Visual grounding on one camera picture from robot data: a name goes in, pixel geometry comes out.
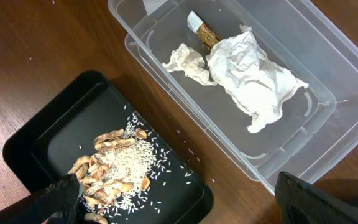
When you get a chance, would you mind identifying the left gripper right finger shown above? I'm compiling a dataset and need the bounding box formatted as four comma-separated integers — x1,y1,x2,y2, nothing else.
275,172,358,224

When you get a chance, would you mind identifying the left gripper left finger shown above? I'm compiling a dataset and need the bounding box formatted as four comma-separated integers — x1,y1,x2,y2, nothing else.
0,174,81,224

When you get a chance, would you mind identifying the peanut shells and rice waste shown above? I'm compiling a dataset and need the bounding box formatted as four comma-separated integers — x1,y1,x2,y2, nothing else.
67,111,198,224

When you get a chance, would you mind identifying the white paper napkin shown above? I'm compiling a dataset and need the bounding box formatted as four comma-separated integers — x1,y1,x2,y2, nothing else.
206,25,309,133

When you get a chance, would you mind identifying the small white tissue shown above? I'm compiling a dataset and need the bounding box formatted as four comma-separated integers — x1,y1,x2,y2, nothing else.
162,43,217,86

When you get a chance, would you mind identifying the gold snack wrapper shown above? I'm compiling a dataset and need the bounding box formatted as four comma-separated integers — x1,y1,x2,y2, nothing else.
187,11,220,50

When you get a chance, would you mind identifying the black rectangular food-waste tray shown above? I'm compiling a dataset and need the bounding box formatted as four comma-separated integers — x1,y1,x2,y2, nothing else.
3,70,214,224

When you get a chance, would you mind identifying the clear plastic waste bin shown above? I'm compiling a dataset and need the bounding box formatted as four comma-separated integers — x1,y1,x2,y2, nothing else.
108,0,358,192

